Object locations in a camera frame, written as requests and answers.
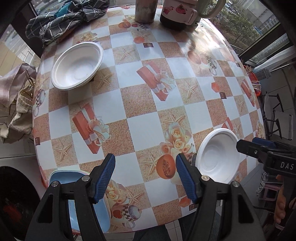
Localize dark floral mug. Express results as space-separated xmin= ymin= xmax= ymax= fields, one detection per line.
xmin=159 ymin=0 xmax=226 ymax=31

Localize white paper bowl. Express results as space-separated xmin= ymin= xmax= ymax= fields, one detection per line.
xmin=195 ymin=128 xmax=240 ymax=184
xmin=51 ymin=42 xmax=104 ymax=90

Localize operator hand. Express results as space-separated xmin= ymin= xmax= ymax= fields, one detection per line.
xmin=274 ymin=185 xmax=286 ymax=224

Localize metal cup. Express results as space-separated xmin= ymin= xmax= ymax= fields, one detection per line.
xmin=134 ymin=0 xmax=158 ymax=24

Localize beige pink towels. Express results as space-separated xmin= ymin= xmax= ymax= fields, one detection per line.
xmin=1 ymin=63 xmax=37 ymax=144

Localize blue square plate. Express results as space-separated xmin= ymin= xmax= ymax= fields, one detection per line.
xmin=48 ymin=170 xmax=111 ymax=234

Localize dark plaid cloth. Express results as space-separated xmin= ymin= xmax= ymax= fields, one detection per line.
xmin=25 ymin=0 xmax=110 ymax=46

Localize red toothpick basket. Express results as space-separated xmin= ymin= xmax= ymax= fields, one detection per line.
xmin=243 ymin=65 xmax=261 ymax=97

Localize black metal rack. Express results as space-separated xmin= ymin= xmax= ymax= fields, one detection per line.
xmin=263 ymin=93 xmax=293 ymax=141

